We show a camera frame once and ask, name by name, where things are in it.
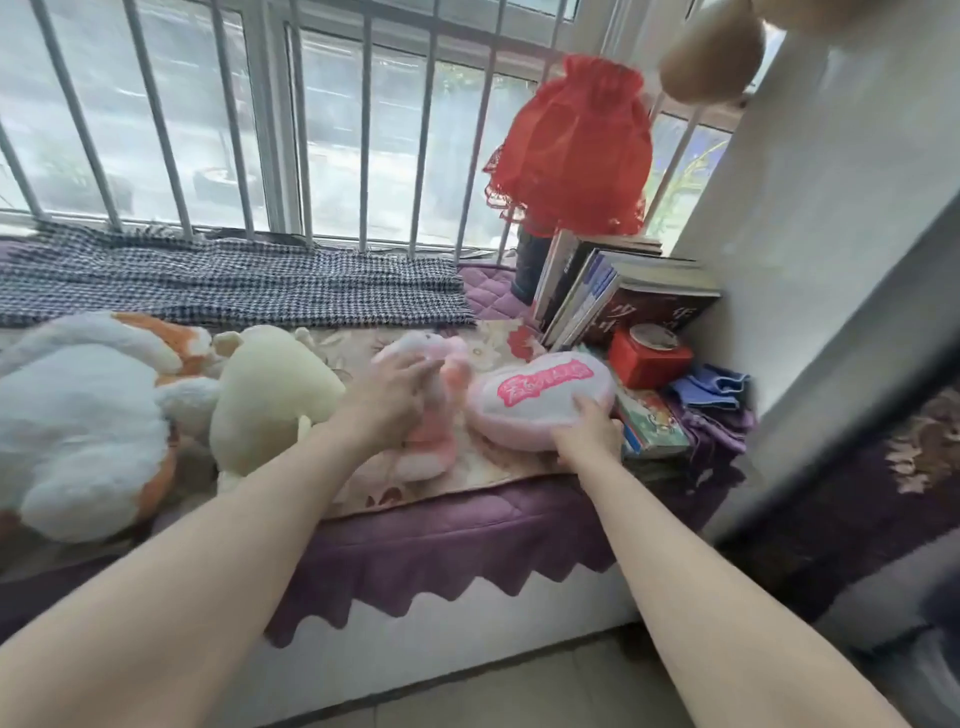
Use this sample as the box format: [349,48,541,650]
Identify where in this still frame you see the person's right hand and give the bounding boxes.
[552,395,626,473]

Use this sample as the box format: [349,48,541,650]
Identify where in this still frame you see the person's left hand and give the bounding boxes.
[339,351,446,458]

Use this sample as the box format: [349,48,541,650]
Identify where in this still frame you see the dark red book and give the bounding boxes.
[581,279,723,351]

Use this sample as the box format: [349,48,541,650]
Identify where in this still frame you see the white and orange plush toy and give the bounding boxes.
[0,310,222,546]

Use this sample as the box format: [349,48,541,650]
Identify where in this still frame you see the colourful picture book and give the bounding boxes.
[613,386,693,460]

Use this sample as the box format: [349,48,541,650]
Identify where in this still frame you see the blue spine book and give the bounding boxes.
[541,249,702,350]

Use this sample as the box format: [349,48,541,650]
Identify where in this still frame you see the red lace lampshade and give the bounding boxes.
[483,53,654,240]

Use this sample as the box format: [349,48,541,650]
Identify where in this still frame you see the grey cover book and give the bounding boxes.
[531,228,666,327]

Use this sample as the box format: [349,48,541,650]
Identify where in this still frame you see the pink plush toy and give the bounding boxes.
[370,330,475,483]

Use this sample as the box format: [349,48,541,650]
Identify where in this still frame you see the beige floral cloth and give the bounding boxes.
[0,318,594,582]

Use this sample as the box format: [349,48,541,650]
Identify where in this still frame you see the blue folded cloth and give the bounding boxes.
[666,363,752,413]

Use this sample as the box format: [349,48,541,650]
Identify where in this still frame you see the cream plush toy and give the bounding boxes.
[207,323,348,497]

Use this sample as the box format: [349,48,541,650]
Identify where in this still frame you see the person's right forearm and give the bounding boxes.
[561,459,914,728]

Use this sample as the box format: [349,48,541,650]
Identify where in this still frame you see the person's left forearm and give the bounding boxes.
[0,417,378,728]

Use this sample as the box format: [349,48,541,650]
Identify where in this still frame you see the red round-lid tin box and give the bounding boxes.
[606,323,696,392]

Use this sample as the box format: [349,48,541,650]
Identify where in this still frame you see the white window security bars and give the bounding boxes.
[0,0,751,265]

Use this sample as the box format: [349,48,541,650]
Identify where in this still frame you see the houndstooth checked cloth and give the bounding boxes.
[0,222,478,332]

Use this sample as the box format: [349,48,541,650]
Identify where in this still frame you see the white window frame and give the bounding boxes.
[0,0,759,256]

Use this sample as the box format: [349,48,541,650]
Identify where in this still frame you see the purple folded cloth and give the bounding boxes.
[660,395,757,470]

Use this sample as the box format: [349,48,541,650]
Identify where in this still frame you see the dark lamp base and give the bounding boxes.
[510,223,558,306]

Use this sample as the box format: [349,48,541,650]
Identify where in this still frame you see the brown plush toy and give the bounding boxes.
[657,0,960,107]

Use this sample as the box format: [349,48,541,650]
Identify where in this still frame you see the purple quilted mat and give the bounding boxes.
[0,237,751,651]

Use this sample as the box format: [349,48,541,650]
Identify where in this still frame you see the dark purple floral blanket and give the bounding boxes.
[716,372,960,627]

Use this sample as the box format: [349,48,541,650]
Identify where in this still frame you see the pink heart plush cushion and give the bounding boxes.
[465,350,618,453]

